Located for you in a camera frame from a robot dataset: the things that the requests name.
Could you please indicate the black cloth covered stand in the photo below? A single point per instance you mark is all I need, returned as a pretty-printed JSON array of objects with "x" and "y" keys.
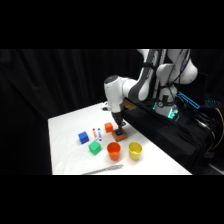
[{"x": 166, "y": 136}]

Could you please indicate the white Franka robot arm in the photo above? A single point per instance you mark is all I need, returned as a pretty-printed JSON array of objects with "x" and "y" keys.
[{"x": 146, "y": 83}]

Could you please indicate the green cube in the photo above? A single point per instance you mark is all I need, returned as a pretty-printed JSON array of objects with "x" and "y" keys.
[{"x": 95, "y": 147}]

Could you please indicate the blue marker pen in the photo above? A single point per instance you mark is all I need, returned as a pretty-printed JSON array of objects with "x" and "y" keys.
[{"x": 99, "y": 134}]

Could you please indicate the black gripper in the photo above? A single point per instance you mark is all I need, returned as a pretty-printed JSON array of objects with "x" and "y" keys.
[{"x": 117, "y": 118}]

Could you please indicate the black curtain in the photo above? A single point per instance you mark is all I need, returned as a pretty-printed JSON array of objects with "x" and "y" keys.
[{"x": 40, "y": 83}]

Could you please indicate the small orange cube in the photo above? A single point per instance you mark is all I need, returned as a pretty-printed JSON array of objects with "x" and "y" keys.
[{"x": 108, "y": 127}]

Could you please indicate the blue cube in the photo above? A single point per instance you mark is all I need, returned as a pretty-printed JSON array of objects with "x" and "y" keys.
[{"x": 83, "y": 137}]

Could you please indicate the red marker pen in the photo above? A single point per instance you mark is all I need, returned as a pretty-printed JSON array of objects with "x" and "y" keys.
[{"x": 94, "y": 133}]

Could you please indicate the brown block with blue square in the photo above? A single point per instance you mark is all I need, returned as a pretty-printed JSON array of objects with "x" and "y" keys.
[{"x": 119, "y": 135}]

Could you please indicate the orange plastic cup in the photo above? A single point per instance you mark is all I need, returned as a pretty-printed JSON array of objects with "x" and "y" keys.
[{"x": 113, "y": 151}]

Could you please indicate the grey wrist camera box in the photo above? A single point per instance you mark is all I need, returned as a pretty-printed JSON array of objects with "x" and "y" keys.
[{"x": 105, "y": 108}]

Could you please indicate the yellow plastic cup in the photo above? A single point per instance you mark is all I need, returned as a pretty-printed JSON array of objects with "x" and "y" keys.
[{"x": 135, "y": 151}]

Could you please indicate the blue lit device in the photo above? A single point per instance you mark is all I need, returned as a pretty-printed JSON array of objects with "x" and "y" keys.
[{"x": 188, "y": 99}]

